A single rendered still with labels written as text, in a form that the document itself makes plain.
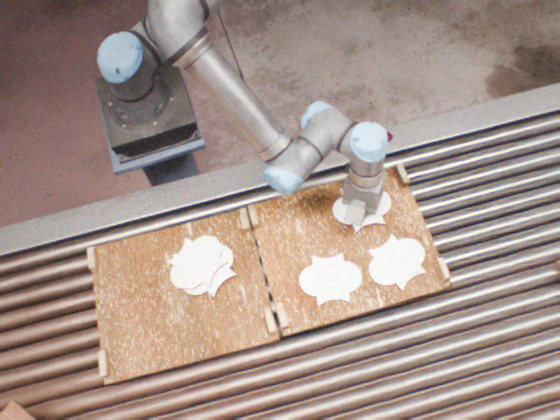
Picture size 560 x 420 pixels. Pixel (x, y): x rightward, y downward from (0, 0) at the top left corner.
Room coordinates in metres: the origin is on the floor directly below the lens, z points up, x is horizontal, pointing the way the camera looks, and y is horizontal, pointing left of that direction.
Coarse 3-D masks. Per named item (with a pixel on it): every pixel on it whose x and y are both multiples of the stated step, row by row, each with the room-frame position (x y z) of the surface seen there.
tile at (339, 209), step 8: (384, 192) 0.68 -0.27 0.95; (384, 200) 0.65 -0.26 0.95; (336, 208) 0.65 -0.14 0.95; (344, 208) 0.65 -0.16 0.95; (384, 208) 0.63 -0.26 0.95; (336, 216) 0.63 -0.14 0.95; (368, 216) 0.62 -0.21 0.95; (376, 216) 0.61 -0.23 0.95; (344, 224) 0.61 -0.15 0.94; (352, 224) 0.61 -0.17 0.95; (368, 224) 0.60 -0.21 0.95; (384, 224) 0.59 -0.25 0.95
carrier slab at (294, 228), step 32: (320, 192) 0.71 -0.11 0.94; (288, 224) 0.64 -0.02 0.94; (320, 224) 0.62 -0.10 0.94; (416, 224) 0.58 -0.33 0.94; (288, 256) 0.55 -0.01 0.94; (320, 256) 0.54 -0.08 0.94; (352, 256) 0.53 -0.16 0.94; (288, 288) 0.47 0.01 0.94; (384, 288) 0.43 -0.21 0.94; (416, 288) 0.42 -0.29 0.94; (448, 288) 0.41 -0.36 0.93; (288, 320) 0.40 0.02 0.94; (320, 320) 0.38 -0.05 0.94
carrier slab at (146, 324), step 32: (192, 224) 0.68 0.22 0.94; (224, 224) 0.67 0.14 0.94; (128, 256) 0.62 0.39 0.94; (160, 256) 0.61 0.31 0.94; (256, 256) 0.57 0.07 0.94; (96, 288) 0.55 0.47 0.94; (128, 288) 0.54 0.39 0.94; (160, 288) 0.52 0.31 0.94; (224, 288) 0.50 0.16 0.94; (256, 288) 0.49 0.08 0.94; (128, 320) 0.46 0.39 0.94; (160, 320) 0.44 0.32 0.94; (192, 320) 0.43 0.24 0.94; (224, 320) 0.42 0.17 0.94; (256, 320) 0.41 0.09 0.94; (128, 352) 0.38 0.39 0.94; (160, 352) 0.37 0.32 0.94; (192, 352) 0.36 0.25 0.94; (224, 352) 0.35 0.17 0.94
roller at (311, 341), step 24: (552, 264) 0.43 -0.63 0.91; (480, 288) 0.40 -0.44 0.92; (504, 288) 0.39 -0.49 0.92; (528, 288) 0.39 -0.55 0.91; (384, 312) 0.38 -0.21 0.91; (408, 312) 0.37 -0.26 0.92; (432, 312) 0.37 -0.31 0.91; (312, 336) 0.35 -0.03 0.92; (336, 336) 0.35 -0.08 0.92; (360, 336) 0.34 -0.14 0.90; (216, 360) 0.34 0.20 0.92; (240, 360) 0.33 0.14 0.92; (264, 360) 0.32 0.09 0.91; (120, 384) 0.32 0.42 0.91; (144, 384) 0.31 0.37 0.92; (168, 384) 0.30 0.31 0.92; (48, 408) 0.28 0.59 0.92; (72, 408) 0.28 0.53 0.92; (96, 408) 0.27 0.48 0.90
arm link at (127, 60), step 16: (128, 32) 1.13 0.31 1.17; (112, 48) 1.07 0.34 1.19; (128, 48) 1.06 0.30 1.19; (144, 48) 1.07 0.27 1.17; (112, 64) 1.02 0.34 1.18; (128, 64) 1.01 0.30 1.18; (144, 64) 1.04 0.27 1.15; (160, 64) 1.07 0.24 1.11; (112, 80) 1.01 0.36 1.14; (128, 80) 1.01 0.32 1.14; (144, 80) 1.03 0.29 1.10; (128, 96) 1.01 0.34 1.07
